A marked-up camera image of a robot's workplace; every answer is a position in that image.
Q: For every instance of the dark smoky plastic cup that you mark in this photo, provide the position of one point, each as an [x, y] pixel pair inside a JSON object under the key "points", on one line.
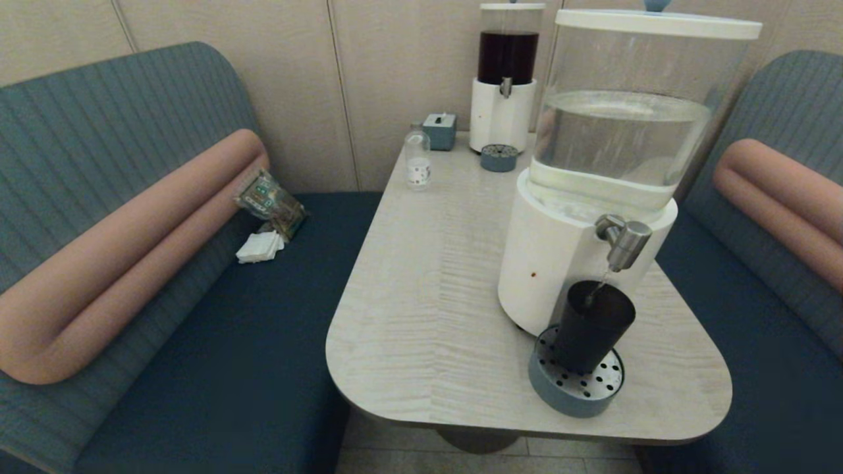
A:
{"points": [[589, 329]]}

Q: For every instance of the silver metal dispenser tap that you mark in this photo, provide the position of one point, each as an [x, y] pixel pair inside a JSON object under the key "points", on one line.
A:
{"points": [[625, 238]]}

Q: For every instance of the clear plastic bottle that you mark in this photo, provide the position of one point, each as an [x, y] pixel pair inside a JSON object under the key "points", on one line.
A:
{"points": [[417, 166]]}

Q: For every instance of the teal tissue box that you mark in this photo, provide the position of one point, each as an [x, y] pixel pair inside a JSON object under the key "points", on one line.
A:
{"points": [[439, 131]]}

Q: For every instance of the small blue-grey drip tray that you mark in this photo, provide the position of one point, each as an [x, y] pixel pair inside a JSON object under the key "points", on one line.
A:
{"points": [[499, 159]]}

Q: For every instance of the large white clear water dispenser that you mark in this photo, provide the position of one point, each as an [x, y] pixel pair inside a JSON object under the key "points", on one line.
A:
{"points": [[560, 250]]}

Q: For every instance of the small white dark-drink dispenser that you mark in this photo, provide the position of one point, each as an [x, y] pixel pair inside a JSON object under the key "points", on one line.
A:
{"points": [[504, 112]]}

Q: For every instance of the green snack packet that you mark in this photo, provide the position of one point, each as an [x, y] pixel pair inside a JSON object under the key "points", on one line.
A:
{"points": [[267, 199]]}

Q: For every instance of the white folded napkin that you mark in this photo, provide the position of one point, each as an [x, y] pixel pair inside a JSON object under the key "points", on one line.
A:
{"points": [[259, 247]]}

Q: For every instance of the large blue-grey perforated drip tray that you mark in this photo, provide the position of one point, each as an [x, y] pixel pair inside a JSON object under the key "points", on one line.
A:
{"points": [[566, 398]]}

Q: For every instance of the teal upholstered booth bench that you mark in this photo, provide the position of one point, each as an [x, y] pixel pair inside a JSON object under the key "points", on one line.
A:
{"points": [[85, 131], [777, 368]]}

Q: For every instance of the beige table pedestal base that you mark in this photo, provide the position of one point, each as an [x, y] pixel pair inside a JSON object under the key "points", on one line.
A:
{"points": [[477, 442]]}

